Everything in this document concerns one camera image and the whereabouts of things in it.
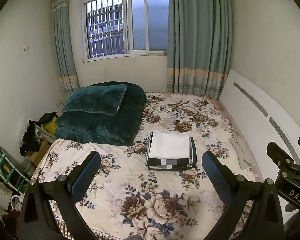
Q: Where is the black white patterned garment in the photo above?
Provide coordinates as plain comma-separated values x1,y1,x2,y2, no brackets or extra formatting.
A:
146,132,197,171

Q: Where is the black clothes pile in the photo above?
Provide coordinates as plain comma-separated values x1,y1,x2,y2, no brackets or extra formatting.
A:
19,112,58,157

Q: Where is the yellow item under clothes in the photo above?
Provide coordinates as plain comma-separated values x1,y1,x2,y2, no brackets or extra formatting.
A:
43,116,57,137

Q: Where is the beige cloth by headboard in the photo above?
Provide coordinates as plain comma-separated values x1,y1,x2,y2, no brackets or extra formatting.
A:
229,137,256,170

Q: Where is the white bed headboard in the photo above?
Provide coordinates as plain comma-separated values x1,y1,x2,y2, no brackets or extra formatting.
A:
218,69,300,225

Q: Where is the grey cup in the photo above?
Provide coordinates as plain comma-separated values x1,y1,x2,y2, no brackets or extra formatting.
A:
21,157,36,177

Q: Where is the cardboard box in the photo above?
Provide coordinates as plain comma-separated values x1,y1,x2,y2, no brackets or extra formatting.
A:
29,141,50,167

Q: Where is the green storage rack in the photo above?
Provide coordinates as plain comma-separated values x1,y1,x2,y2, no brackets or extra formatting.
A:
0,146,30,194

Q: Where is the floral bed sheet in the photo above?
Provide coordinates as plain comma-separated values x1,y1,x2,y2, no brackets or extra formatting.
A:
33,93,255,239

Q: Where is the dark green folded quilt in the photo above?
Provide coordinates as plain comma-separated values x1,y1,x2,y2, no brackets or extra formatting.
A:
55,81,146,146

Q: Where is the green striped right curtain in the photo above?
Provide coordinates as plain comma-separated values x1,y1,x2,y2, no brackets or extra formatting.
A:
167,0,232,99

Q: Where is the green striped curtain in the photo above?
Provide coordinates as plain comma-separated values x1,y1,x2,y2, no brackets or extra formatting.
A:
51,0,79,98
167,0,232,99

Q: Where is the dark green velvet pillow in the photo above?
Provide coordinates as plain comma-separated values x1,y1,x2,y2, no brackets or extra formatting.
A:
62,85,128,116

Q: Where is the window with metal bars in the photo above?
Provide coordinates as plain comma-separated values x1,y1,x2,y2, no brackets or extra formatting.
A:
83,0,168,60

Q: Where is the green striped left curtain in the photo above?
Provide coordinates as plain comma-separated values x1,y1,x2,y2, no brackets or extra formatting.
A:
51,0,79,98

